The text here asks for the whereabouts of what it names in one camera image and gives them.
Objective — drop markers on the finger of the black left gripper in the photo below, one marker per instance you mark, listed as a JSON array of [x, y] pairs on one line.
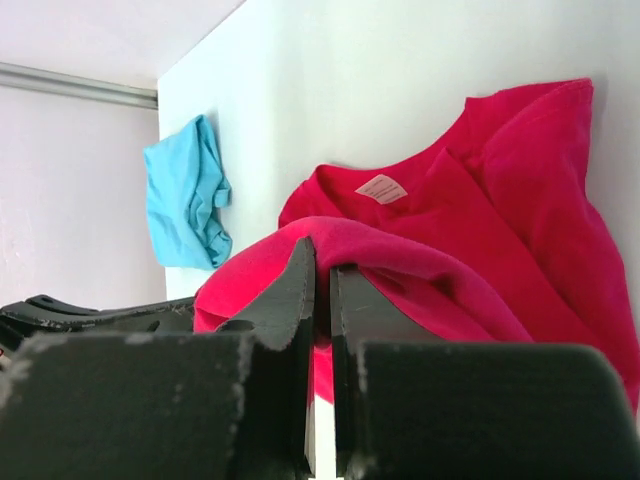
[[43, 313]]

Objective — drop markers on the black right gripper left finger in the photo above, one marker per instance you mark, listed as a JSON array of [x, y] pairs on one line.
[[233, 404]]

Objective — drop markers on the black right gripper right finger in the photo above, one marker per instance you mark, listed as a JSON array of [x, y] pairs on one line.
[[409, 405]]

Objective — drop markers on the red t-shirt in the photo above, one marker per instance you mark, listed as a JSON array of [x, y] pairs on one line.
[[486, 235]]

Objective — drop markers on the folded light blue t-shirt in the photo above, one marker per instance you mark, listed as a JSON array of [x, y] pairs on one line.
[[186, 187]]

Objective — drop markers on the aluminium frame post left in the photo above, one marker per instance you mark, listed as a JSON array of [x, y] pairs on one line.
[[54, 83]]

